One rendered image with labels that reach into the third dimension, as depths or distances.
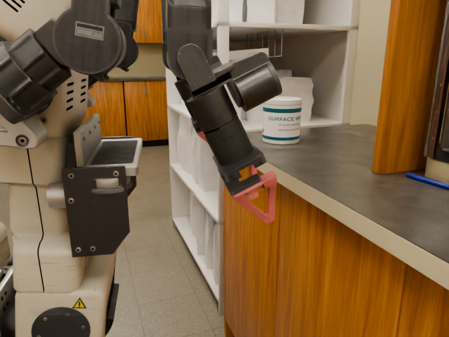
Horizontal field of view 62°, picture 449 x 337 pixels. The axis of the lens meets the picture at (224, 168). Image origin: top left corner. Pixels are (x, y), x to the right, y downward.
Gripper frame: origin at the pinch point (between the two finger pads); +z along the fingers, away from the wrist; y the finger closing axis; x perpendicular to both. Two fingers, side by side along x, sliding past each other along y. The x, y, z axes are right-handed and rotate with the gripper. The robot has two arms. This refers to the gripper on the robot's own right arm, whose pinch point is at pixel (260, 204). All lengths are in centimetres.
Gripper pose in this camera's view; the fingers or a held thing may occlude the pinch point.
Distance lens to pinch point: 59.8
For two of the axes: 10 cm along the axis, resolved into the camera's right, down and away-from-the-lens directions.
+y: -1.6, -2.9, 9.4
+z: 4.3, 8.4, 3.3
